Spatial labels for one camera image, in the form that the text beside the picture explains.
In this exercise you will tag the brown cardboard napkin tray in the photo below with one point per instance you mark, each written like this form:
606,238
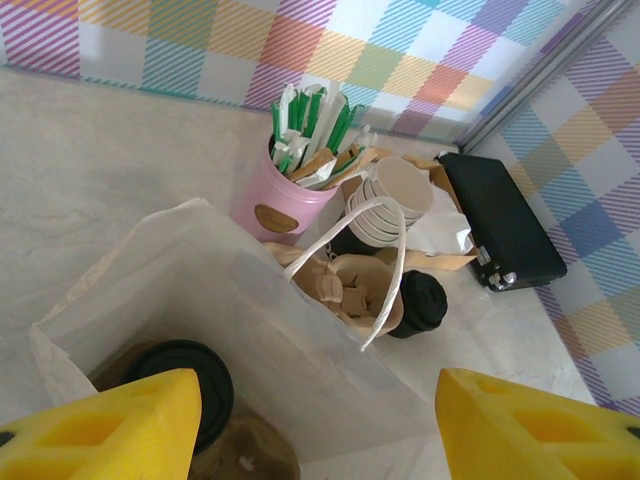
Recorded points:
445,261

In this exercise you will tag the brown wooden stirrer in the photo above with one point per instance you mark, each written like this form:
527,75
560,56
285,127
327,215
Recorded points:
320,160

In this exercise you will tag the black lidded coffee cup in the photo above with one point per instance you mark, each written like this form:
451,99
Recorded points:
210,380

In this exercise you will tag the stack of white napkins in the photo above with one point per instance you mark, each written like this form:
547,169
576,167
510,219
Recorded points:
440,230

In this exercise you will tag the green paper-wrapped straw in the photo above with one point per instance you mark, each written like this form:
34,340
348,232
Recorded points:
344,127
280,120
300,115

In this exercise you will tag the white printed paper bag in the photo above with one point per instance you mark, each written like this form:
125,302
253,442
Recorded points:
200,280

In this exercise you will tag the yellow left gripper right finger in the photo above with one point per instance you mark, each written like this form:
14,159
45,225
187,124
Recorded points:
525,440

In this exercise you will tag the pink straw canister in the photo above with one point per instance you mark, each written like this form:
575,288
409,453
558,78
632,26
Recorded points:
270,195

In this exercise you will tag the stack of black lids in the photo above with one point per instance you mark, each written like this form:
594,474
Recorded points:
422,300

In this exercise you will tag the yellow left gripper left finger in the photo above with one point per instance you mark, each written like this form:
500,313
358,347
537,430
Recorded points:
100,440

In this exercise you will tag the stack of paper cups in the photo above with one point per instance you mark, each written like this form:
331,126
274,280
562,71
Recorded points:
400,185

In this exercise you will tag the aluminium frame post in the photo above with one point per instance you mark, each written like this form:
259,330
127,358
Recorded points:
550,65

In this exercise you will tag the black hard case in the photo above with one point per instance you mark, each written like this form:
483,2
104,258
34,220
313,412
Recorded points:
500,225

